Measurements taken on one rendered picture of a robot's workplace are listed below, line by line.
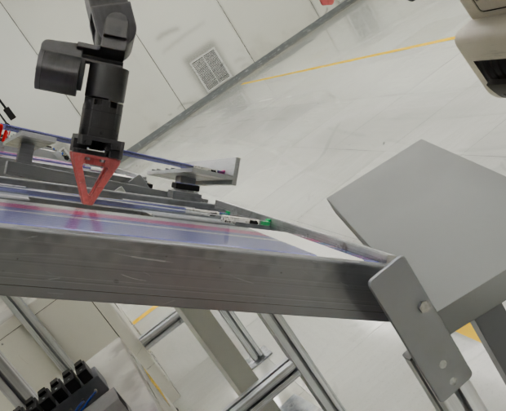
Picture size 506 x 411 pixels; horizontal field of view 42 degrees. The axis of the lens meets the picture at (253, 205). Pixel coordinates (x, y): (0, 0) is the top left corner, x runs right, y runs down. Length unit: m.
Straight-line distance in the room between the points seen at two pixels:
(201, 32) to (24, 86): 2.41
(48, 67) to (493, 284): 0.66
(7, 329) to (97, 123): 1.26
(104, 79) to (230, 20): 8.35
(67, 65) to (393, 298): 0.55
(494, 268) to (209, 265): 0.41
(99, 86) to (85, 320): 1.28
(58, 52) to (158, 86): 7.94
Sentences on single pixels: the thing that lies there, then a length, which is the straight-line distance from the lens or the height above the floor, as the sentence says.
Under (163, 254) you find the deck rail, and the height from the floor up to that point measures 0.90.
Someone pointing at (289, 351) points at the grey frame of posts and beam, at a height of 0.35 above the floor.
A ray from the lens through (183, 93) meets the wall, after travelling 8.99.
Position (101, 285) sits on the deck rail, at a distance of 0.62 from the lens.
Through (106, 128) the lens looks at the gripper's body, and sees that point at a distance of 0.96.
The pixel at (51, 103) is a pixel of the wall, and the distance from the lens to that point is 8.72.
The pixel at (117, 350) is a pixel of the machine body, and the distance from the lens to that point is 1.32.
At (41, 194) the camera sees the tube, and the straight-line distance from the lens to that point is 0.98.
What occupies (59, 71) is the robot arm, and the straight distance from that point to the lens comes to 0.97.
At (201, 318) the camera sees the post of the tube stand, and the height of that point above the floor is 0.45.
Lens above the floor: 1.06
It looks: 16 degrees down
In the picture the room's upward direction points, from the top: 33 degrees counter-clockwise
